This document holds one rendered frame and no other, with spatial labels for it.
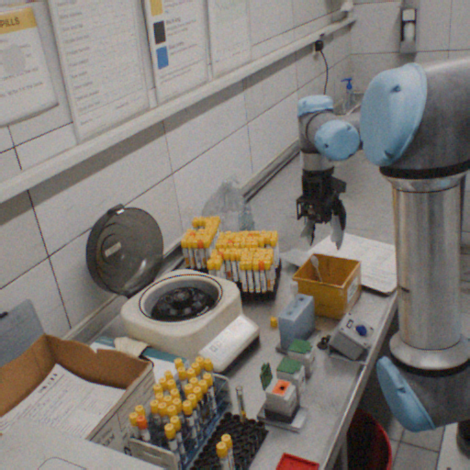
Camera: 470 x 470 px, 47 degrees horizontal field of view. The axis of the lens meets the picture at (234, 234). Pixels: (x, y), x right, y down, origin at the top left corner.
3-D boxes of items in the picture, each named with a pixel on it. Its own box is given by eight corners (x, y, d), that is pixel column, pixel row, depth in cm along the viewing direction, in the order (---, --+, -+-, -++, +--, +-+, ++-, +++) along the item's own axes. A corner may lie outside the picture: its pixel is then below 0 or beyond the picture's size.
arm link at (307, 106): (303, 106, 110) (291, 96, 117) (306, 157, 115) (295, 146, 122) (340, 99, 111) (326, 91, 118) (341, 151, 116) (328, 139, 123)
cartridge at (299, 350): (310, 379, 115) (308, 353, 112) (289, 374, 118) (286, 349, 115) (316, 366, 119) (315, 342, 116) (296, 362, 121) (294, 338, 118)
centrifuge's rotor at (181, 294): (188, 347, 121) (184, 320, 118) (139, 328, 130) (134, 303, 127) (229, 310, 132) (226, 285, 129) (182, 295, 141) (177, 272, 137)
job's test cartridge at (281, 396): (290, 422, 104) (287, 397, 101) (267, 416, 106) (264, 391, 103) (297, 408, 107) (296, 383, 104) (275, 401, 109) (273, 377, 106)
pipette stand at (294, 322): (303, 359, 121) (299, 322, 117) (274, 350, 125) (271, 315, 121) (321, 333, 129) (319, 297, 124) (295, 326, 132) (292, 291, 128)
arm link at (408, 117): (500, 431, 81) (510, 51, 62) (407, 456, 80) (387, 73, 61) (456, 385, 93) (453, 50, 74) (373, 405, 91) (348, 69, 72)
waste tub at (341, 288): (343, 322, 131) (342, 287, 127) (293, 310, 138) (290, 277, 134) (363, 294, 141) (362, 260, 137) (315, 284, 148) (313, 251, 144)
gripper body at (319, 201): (296, 222, 125) (292, 173, 119) (311, 207, 131) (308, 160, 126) (327, 227, 121) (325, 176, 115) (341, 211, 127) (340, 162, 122)
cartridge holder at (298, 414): (299, 433, 103) (298, 419, 101) (256, 420, 107) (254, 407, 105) (309, 413, 107) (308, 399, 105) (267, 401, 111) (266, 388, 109)
